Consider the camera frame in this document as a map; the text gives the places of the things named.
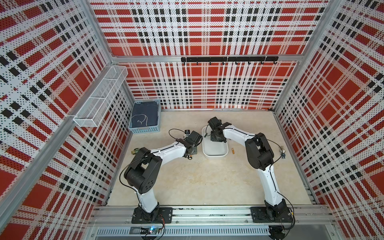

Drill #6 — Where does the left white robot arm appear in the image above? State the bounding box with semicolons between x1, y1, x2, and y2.
123;136;202;224

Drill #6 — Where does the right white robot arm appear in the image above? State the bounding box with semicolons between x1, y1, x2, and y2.
209;123;295;223

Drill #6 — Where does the white oval storage tray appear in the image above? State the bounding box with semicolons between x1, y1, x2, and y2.
202;125;229;160

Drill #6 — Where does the light blue perforated basket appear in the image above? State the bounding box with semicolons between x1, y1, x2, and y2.
129;100;162;134

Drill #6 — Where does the folded navy blue cloth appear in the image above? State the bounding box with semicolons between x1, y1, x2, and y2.
132;101;159;128

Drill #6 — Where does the green circuit board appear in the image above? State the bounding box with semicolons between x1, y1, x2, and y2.
140;227;162;236

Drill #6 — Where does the green keychain with rings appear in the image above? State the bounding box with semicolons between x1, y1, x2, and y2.
131;148;140;155

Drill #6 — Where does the small toy figure keychain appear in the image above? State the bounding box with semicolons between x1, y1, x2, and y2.
280;146;286;159

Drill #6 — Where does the black wall hook rail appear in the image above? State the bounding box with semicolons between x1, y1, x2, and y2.
181;56;279;64

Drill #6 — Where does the white wire mesh shelf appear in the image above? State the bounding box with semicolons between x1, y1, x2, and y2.
74;66;128;128

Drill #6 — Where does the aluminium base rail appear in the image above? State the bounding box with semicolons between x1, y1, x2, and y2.
85;205;340;240

